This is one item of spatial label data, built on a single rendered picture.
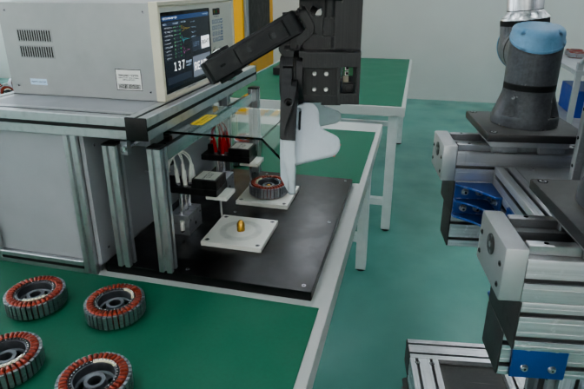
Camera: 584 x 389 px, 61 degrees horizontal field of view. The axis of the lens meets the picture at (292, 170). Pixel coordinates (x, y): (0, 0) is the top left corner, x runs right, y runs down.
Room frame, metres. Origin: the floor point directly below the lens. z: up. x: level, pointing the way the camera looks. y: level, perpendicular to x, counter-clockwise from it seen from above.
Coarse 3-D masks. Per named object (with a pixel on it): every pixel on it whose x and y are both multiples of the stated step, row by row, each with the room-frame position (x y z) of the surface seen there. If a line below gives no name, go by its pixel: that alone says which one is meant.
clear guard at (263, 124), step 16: (208, 112) 1.16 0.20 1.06; (224, 112) 1.16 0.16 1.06; (240, 112) 1.16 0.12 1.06; (256, 112) 1.16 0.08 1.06; (272, 112) 1.16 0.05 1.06; (176, 128) 1.02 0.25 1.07; (192, 128) 1.02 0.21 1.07; (208, 128) 1.02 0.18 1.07; (224, 128) 1.02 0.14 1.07; (240, 128) 1.02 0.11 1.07; (256, 128) 1.02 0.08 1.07; (272, 128) 1.02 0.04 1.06; (272, 144) 0.96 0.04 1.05
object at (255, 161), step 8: (240, 144) 1.36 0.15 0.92; (248, 144) 1.36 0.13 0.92; (208, 152) 1.36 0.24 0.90; (232, 152) 1.32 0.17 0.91; (240, 152) 1.31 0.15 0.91; (248, 152) 1.31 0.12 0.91; (256, 152) 1.37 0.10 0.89; (216, 160) 1.33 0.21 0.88; (224, 160) 1.32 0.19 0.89; (232, 160) 1.32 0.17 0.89; (240, 160) 1.31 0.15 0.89; (248, 160) 1.30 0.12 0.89; (256, 160) 1.33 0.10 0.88; (216, 168) 1.34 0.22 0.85; (224, 168) 1.38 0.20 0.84
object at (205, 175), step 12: (180, 180) 1.14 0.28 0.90; (192, 180) 1.09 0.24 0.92; (204, 180) 1.08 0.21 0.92; (216, 180) 1.08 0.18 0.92; (180, 192) 1.09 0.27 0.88; (192, 192) 1.08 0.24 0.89; (204, 192) 1.08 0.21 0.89; (216, 192) 1.07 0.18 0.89; (228, 192) 1.10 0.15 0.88; (180, 204) 1.10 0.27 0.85
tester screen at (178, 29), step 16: (176, 16) 1.12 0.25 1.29; (192, 16) 1.20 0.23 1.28; (208, 16) 1.29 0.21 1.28; (176, 32) 1.12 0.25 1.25; (192, 32) 1.20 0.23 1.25; (208, 32) 1.29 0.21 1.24; (176, 48) 1.11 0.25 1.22; (208, 48) 1.28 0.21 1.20; (192, 64) 1.18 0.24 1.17; (192, 80) 1.18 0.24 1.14
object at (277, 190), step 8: (264, 176) 1.37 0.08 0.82; (272, 176) 1.36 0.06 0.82; (256, 184) 1.30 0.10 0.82; (264, 184) 1.33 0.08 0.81; (272, 184) 1.33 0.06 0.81; (280, 184) 1.30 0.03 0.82; (256, 192) 1.28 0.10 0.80; (264, 192) 1.27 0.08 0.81; (272, 192) 1.27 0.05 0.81; (280, 192) 1.29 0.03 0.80
